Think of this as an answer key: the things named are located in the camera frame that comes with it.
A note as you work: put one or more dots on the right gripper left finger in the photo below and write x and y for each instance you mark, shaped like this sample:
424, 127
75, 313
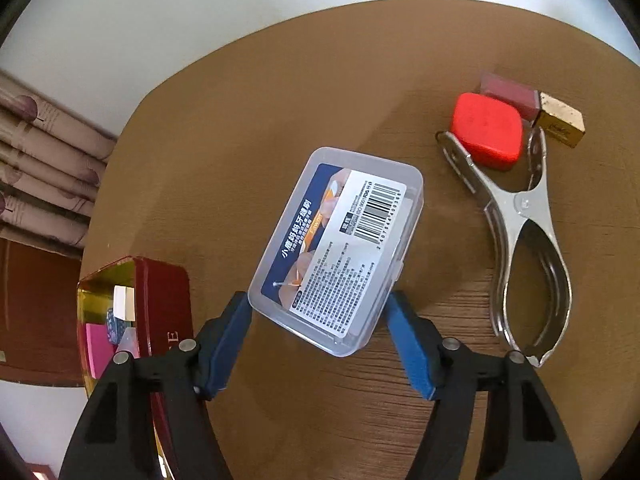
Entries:
114, 437

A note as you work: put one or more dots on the clear box with label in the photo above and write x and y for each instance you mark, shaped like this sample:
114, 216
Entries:
338, 248

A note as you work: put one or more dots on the clear box with red pack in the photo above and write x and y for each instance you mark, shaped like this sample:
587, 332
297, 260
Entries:
129, 342

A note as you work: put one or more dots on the pink rectangular block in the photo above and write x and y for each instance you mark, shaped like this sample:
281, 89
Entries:
99, 349

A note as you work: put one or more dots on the blue patterned small tin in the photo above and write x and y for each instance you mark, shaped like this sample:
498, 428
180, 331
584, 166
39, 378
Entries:
115, 327

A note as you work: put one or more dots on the brown wooden door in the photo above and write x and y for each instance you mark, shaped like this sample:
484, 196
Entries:
38, 317

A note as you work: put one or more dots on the white cardboard box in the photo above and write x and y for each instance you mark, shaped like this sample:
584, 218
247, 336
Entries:
124, 303

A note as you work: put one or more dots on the silver metal clamp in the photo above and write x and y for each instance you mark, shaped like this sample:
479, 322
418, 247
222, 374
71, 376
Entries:
512, 217

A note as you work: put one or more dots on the red gold tin box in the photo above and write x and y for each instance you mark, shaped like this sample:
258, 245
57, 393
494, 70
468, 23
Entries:
163, 319

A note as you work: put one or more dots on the beige patterned curtain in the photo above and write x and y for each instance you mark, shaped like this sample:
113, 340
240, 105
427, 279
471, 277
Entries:
52, 166

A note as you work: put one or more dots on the red rounded square case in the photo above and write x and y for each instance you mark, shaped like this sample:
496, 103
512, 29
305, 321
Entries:
489, 129

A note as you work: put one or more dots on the lip gloss with gold cap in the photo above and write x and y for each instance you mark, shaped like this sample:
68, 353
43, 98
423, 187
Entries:
562, 121

